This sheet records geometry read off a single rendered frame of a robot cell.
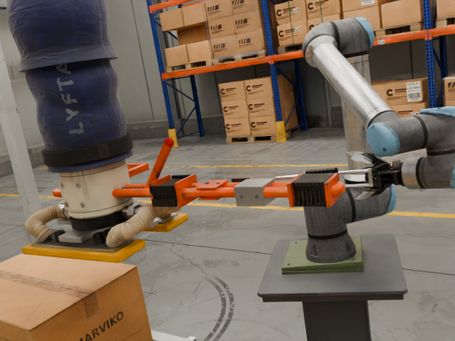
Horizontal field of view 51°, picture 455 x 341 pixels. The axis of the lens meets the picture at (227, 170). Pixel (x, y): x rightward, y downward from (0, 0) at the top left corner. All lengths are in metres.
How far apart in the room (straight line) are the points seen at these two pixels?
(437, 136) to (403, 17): 6.85
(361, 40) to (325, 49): 0.18
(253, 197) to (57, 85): 0.52
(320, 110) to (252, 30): 2.24
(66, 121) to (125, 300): 0.67
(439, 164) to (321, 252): 0.63
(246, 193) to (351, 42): 0.88
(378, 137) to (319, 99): 8.76
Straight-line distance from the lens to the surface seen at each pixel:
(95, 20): 1.20
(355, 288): 1.69
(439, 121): 1.33
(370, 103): 1.36
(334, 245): 1.80
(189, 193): 1.07
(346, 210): 1.79
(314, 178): 0.95
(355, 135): 1.78
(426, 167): 1.37
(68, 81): 1.17
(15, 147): 4.57
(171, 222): 1.27
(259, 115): 9.27
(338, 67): 1.51
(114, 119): 1.20
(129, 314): 1.63
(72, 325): 1.49
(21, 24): 1.20
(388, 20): 8.18
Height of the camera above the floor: 1.54
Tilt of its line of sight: 12 degrees down
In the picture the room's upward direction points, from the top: 9 degrees counter-clockwise
